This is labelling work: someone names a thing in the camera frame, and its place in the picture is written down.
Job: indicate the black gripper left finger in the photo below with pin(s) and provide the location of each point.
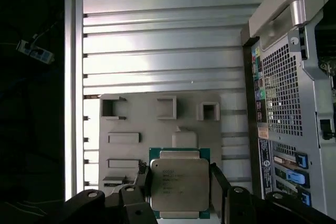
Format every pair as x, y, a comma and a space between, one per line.
136, 208

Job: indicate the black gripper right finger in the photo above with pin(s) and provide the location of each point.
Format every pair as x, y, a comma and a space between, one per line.
241, 208

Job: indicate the silver CPU with green edge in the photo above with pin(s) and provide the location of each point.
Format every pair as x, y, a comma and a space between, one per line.
179, 179

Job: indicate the blue slot retainer clip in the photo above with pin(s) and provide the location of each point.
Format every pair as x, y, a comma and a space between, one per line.
301, 160
306, 198
296, 178

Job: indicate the dark case back sticker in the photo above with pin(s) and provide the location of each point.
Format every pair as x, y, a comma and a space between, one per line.
265, 169

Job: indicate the grey parts rack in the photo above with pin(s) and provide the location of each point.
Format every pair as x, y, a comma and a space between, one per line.
147, 129

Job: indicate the open grey PC case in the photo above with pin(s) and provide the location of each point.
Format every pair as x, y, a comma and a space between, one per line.
309, 82

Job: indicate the white power strip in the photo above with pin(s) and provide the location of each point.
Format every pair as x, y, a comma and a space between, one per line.
39, 54

